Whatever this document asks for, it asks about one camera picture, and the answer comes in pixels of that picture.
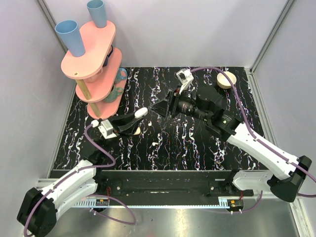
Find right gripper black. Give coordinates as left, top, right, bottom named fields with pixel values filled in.
left=148, top=84, right=210, bottom=122

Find beige earbud charging case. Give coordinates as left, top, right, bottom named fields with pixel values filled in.
left=134, top=127, right=141, bottom=135

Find white earbud charging case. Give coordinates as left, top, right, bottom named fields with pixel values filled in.
left=134, top=107, right=148, bottom=119

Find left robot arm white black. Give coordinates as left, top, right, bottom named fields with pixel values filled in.
left=17, top=108, right=148, bottom=237

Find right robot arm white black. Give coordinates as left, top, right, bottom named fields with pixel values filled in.
left=150, top=86, right=312, bottom=202

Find black marbled table mat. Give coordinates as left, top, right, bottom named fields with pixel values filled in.
left=52, top=67, right=264, bottom=170

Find teal mug on shelf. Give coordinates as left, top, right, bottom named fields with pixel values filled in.
left=103, top=85, right=124, bottom=103

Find blue mug on shelf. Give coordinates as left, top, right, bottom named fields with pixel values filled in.
left=114, top=68, right=127, bottom=84

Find pink three tier shelf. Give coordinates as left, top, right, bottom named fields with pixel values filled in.
left=61, top=21, right=122, bottom=119

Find beige wooden bowl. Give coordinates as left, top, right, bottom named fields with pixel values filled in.
left=217, top=71, right=237, bottom=89

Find blue cup front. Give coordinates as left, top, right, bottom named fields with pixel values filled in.
left=55, top=20, right=85, bottom=57

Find blue cup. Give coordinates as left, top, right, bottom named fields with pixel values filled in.
left=55, top=20, right=85, bottom=57
left=87, top=0, right=107, bottom=28

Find blue cup rear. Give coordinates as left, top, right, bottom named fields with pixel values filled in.
left=87, top=0, right=107, bottom=28

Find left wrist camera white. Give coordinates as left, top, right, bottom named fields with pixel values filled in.
left=98, top=119, right=117, bottom=139

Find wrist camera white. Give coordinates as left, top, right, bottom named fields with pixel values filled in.
left=98, top=119, right=117, bottom=139
left=176, top=69, right=194, bottom=94

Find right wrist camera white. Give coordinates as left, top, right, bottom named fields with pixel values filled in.
left=176, top=69, right=194, bottom=94

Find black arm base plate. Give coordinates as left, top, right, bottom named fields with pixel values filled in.
left=96, top=170, right=254, bottom=208

